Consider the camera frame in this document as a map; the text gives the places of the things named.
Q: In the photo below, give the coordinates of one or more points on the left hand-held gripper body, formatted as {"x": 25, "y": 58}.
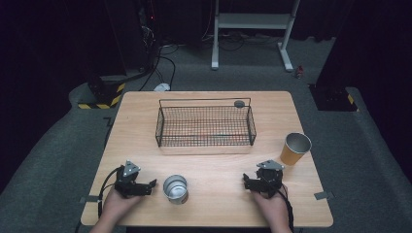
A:
{"x": 129, "y": 181}

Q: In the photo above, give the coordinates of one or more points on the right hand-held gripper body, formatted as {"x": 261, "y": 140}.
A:
{"x": 270, "y": 178}

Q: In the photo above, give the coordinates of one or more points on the silver metal cup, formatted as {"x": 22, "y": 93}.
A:
{"x": 176, "y": 191}

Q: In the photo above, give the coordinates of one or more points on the orange paper cup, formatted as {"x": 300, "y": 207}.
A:
{"x": 293, "y": 155}

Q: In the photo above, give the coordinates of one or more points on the person's left hand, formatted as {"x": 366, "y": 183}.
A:
{"x": 118, "y": 205}

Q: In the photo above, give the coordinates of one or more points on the person's right hand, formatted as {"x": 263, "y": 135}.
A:
{"x": 272, "y": 207}

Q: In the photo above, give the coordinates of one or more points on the grey tape strip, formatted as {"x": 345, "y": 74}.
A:
{"x": 324, "y": 195}
{"x": 90, "y": 199}

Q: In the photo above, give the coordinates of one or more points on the grey round table cap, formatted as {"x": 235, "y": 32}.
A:
{"x": 239, "y": 104}

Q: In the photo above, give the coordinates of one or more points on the black yellow striped base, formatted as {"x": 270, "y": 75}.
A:
{"x": 333, "y": 98}
{"x": 105, "y": 93}

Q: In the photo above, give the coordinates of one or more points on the white power adapter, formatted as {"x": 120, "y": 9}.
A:
{"x": 162, "y": 87}

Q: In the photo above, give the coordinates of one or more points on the small red bottle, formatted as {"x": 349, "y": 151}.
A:
{"x": 300, "y": 72}

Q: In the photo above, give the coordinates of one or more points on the dark equipment rack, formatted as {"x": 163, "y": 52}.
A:
{"x": 149, "y": 32}

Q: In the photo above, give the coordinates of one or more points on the white metal stand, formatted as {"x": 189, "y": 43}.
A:
{"x": 252, "y": 21}

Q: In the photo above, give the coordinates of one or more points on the black table bracket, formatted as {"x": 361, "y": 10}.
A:
{"x": 108, "y": 129}

